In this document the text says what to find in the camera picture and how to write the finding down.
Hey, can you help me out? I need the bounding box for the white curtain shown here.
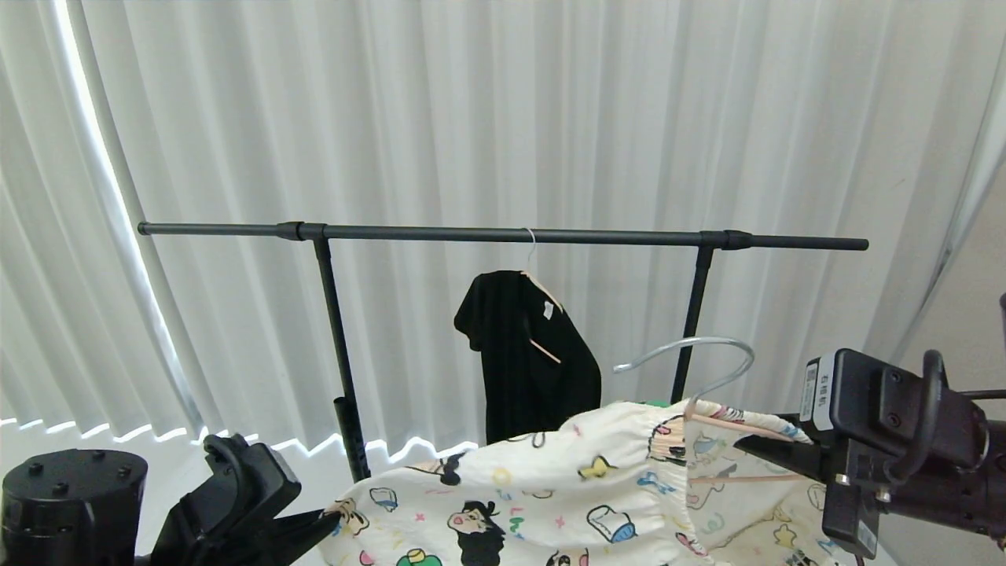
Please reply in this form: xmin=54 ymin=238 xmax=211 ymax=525
xmin=0 ymin=0 xmax=1006 ymax=465

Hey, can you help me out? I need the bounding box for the black garment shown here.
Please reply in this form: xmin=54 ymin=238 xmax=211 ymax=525
xmin=453 ymin=270 xmax=603 ymax=446

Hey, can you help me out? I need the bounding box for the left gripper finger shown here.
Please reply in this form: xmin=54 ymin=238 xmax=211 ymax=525
xmin=259 ymin=509 xmax=344 ymax=566

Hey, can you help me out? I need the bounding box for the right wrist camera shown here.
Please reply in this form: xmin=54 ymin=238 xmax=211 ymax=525
xmin=799 ymin=348 xmax=991 ymax=488

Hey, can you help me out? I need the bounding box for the black clothes rack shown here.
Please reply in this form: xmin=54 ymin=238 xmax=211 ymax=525
xmin=138 ymin=222 xmax=869 ymax=484

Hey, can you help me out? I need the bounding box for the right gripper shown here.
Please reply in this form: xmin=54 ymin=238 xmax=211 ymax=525
xmin=735 ymin=432 xmax=1006 ymax=560

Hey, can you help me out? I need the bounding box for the pink clothes hanger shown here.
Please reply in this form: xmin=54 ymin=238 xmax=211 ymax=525
xmin=519 ymin=228 xmax=565 ymax=365
xmin=613 ymin=336 xmax=814 ymax=482

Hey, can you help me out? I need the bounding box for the cream printed garment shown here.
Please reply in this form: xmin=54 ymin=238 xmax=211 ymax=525
xmin=318 ymin=399 xmax=865 ymax=566

